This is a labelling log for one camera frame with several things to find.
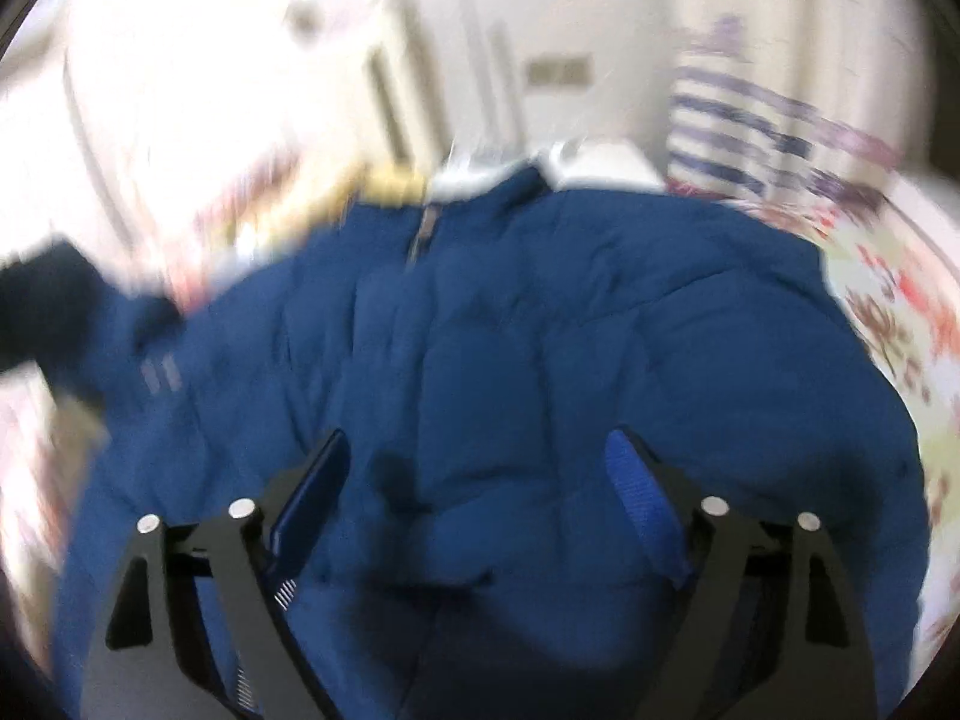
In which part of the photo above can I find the floral bed sheet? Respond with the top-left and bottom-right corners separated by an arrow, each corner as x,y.
675,172 -> 960,653

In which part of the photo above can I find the cream wooden headboard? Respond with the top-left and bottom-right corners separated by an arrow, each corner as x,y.
60,0 -> 526,241

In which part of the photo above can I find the wall switch plate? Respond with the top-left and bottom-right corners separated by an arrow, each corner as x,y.
525,56 -> 593,91

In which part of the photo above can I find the blue padded jacket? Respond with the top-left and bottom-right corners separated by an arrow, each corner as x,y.
56,165 -> 931,720

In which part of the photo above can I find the striped patterned curtain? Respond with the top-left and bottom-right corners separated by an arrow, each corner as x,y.
664,15 -> 908,203

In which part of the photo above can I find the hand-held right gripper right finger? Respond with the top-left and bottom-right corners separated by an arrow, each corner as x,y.
604,427 -> 878,720

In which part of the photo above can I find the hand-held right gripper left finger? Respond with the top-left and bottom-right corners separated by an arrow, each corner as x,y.
82,427 -> 351,720

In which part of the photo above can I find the white nightstand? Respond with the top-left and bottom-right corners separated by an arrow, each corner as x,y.
551,141 -> 665,192

